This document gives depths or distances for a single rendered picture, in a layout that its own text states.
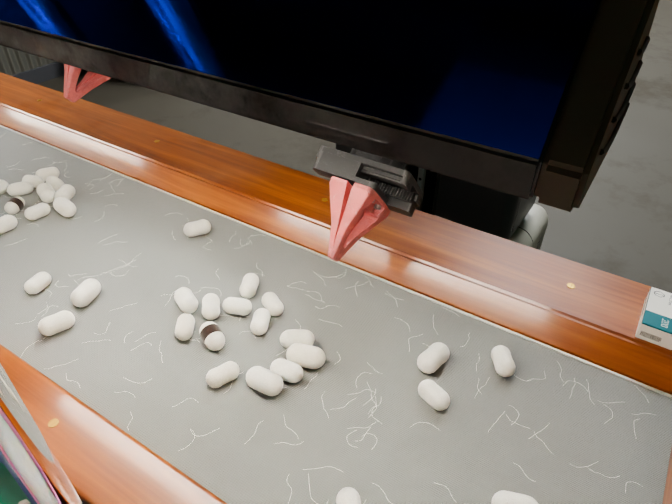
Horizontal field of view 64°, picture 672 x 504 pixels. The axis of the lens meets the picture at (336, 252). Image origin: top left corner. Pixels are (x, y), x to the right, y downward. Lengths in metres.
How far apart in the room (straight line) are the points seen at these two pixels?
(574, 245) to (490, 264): 1.45
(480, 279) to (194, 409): 0.32
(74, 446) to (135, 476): 0.06
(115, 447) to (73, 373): 0.12
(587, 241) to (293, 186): 1.51
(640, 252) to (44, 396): 1.91
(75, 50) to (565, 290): 0.49
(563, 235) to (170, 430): 1.77
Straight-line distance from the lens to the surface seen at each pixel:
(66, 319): 0.61
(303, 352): 0.51
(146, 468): 0.46
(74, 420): 0.51
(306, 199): 0.71
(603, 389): 0.57
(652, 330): 0.58
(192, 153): 0.84
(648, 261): 2.10
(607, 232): 2.18
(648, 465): 0.53
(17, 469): 0.38
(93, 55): 0.32
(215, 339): 0.54
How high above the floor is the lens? 1.14
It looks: 38 degrees down
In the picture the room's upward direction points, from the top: straight up
